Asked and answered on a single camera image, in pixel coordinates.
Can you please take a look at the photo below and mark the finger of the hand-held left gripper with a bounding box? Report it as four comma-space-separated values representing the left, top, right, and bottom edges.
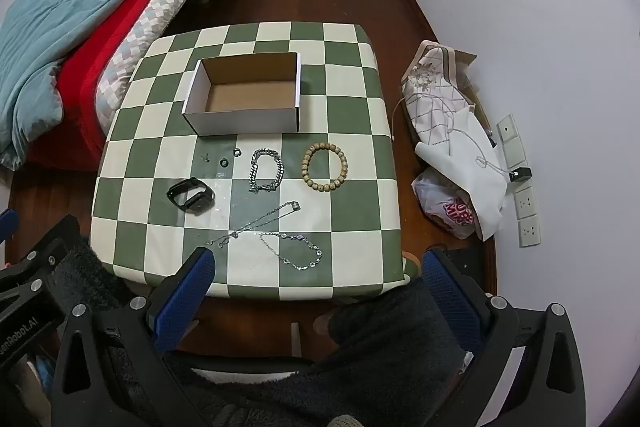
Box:
0, 208, 20, 249
0, 214, 82, 305

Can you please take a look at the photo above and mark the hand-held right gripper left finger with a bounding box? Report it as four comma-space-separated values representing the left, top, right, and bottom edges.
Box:
50, 249, 251, 427

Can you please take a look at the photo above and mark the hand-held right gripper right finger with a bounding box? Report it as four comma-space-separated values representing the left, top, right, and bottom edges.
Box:
421, 248, 587, 427

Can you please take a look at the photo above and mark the black smart band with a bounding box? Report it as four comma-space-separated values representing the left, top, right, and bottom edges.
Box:
166, 177, 216, 212

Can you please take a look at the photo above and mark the silver crystal link bracelet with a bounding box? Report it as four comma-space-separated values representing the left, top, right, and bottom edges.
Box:
259, 231, 323, 271

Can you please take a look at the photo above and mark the thin silver necklace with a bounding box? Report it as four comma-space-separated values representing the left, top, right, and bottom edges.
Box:
205, 201, 302, 248

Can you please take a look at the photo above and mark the chunky silver chain bracelet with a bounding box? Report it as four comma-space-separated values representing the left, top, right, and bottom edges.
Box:
248, 148, 285, 194

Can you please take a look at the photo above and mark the wooden bead bracelet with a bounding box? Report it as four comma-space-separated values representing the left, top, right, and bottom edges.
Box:
301, 143, 349, 192

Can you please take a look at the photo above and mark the cardboard box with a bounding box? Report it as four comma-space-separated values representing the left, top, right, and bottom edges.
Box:
181, 52, 303, 136

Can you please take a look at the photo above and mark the person's dark fleece clothing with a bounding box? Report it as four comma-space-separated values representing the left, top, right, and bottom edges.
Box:
50, 243, 476, 427

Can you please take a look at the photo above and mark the red print plastic bag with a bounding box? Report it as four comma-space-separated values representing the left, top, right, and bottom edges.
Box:
412, 169, 482, 239

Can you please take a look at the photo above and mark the bed with blue blanket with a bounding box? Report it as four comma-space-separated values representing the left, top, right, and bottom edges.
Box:
0, 0, 152, 170
25, 0, 242, 168

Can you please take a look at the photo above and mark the green white checkered tablecloth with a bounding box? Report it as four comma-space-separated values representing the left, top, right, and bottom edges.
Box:
90, 21, 407, 300

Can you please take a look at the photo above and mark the patterned beige fabric bag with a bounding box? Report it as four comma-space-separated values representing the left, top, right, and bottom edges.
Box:
401, 41, 482, 144

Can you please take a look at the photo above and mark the brown cardboard piece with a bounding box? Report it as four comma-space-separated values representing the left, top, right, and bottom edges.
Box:
449, 49, 497, 135

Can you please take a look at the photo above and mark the diamond pattern bed sheet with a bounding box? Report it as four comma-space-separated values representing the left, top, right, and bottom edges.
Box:
95, 0, 257, 142

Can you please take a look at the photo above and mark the white wall socket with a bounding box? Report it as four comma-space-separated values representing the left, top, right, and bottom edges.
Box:
518, 215, 542, 248
515, 184, 537, 219

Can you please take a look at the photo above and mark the white cable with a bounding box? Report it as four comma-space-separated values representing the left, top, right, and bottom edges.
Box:
392, 94, 513, 174

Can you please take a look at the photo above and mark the grey wall socket plate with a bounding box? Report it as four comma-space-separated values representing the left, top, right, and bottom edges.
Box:
502, 142, 528, 170

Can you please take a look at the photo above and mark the grey wall switch plate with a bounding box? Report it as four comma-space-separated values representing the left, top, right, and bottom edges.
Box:
496, 114, 523, 146

